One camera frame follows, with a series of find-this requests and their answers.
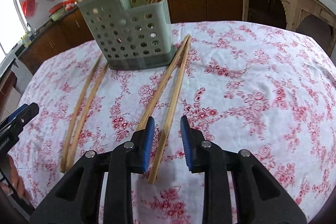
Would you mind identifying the wooden chopstick seven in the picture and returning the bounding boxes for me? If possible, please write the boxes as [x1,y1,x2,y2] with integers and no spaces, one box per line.
[137,34,191,131]

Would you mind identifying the brown lower kitchen cabinets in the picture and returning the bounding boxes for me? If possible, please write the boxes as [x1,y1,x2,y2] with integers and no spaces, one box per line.
[18,0,243,74]

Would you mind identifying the person left hand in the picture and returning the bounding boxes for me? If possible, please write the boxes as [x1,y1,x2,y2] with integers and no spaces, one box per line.
[7,155,31,200]

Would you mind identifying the wooden chopstick six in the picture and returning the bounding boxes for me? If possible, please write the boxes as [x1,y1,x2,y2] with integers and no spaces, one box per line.
[147,35,191,184]

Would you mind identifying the wooden chopstick four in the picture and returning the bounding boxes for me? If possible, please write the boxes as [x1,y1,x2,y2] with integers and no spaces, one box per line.
[59,53,104,173]

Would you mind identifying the wooden chopstick five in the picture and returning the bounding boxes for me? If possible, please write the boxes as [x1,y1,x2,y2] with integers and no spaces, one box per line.
[65,62,109,173]

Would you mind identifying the floral red white tablecloth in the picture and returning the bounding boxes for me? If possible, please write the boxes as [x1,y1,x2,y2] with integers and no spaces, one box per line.
[10,22,335,223]

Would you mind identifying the yellow dish soap bottle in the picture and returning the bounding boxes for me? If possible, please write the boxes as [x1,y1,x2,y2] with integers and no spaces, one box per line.
[22,33,32,48]

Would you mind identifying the green perforated utensil holder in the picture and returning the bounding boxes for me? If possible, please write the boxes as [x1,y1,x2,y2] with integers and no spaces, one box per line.
[77,0,175,71]

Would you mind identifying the red plastic bag hanging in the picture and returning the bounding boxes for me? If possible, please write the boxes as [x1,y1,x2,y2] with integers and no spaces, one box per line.
[21,0,36,18]

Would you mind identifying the cream wooden side table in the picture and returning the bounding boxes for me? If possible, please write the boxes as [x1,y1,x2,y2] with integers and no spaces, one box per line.
[241,0,336,57]

